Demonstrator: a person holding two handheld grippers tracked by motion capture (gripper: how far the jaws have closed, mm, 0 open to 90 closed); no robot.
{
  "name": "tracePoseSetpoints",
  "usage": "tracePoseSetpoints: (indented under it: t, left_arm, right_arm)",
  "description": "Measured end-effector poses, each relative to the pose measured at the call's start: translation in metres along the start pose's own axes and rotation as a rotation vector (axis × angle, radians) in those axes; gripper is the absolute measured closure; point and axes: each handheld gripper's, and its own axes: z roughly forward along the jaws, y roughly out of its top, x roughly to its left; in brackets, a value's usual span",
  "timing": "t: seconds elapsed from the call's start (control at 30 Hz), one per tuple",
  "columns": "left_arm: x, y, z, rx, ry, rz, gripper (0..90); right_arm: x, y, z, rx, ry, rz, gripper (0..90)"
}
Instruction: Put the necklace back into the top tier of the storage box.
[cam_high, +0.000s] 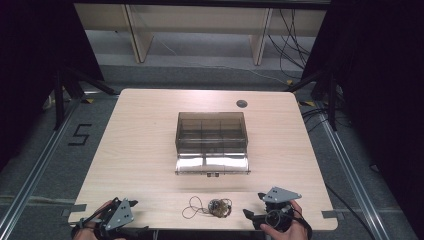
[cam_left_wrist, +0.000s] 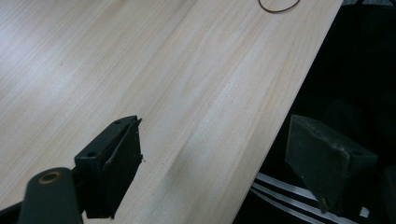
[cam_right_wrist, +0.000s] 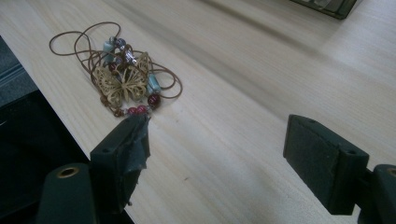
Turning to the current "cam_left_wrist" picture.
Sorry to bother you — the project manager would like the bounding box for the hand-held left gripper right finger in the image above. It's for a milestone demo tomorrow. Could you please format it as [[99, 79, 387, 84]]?
[[284, 114, 379, 217]]

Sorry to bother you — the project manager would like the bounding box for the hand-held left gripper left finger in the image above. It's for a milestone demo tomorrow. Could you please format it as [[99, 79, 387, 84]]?
[[74, 115, 144, 219]]

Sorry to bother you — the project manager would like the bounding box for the brown rubber band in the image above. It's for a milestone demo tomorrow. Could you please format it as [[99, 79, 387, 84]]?
[[258, 0, 302, 14]]

